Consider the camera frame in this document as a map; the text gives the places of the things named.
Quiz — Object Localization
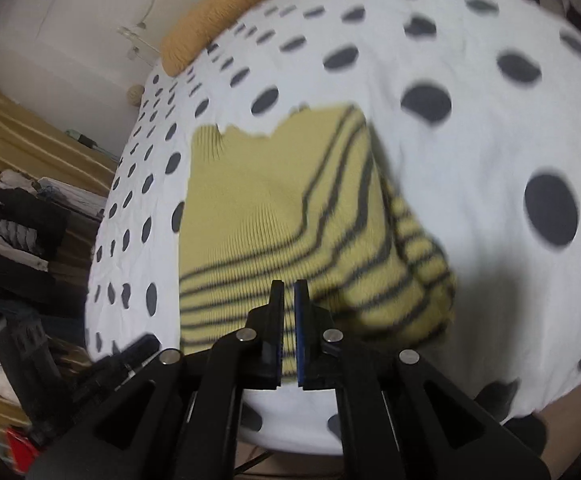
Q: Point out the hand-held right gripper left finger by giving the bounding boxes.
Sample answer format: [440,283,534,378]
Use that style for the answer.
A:
[25,280,285,480]

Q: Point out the wall string lights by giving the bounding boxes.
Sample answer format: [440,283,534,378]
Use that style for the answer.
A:
[117,22,146,107]

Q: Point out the white polka dot bedsheet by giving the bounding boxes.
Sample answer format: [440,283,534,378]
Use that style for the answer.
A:
[83,0,581,456]

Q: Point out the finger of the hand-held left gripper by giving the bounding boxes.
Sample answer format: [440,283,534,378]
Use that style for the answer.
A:
[78,334,162,396]

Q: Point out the orange pillow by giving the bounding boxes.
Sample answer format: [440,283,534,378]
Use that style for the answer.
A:
[159,0,304,77]

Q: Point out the pile of dark clothes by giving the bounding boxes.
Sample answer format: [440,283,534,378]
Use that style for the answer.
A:
[0,167,106,356]

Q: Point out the red plastic packet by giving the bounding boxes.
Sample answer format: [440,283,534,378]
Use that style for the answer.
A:
[6,426,41,473]

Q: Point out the mustard yellow cloth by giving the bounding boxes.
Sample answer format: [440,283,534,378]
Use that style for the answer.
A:
[0,77,118,201]

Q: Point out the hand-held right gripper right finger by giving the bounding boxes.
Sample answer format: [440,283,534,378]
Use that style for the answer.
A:
[293,280,554,480]

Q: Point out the yellow striped knit sweater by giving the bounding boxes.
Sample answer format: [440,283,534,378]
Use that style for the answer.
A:
[178,102,459,378]

